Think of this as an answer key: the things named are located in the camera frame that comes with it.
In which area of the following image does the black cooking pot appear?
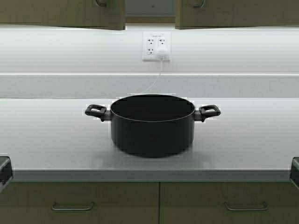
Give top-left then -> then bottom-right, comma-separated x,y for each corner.
85,94 -> 221,158

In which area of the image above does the white power adapter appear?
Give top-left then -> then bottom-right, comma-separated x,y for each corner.
156,48 -> 169,61

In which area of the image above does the right wooden drawer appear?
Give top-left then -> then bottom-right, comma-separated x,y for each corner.
159,182 -> 299,224

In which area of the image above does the wooden drawer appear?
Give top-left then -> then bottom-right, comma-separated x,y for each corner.
159,182 -> 299,224
0,182 -> 159,224

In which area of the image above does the left wooden drawer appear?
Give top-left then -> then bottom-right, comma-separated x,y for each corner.
0,182 -> 159,224

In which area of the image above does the white charging cable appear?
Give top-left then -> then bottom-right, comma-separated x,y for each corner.
143,60 -> 164,95

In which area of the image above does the white wall outlet plate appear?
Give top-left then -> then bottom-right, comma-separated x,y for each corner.
142,32 -> 171,61

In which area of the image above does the left upper door handle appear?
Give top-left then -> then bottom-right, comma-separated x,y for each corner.
95,0 -> 107,7

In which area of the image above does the door handle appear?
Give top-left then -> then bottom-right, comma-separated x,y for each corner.
193,0 -> 206,8
95,0 -> 107,7

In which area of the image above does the right upper door handle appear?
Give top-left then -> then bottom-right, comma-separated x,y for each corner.
193,0 -> 206,8

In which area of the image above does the left drawer metal handle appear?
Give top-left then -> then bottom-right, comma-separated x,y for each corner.
51,202 -> 95,213

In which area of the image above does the drawer metal handle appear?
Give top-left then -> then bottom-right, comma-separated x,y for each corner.
51,202 -> 95,213
224,202 -> 269,212

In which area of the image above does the right drawer metal handle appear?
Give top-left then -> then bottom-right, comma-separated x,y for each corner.
224,202 -> 269,212

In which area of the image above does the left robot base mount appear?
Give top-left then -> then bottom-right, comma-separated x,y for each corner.
0,156 -> 13,192

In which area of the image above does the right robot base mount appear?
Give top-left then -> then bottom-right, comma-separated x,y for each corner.
290,157 -> 299,188

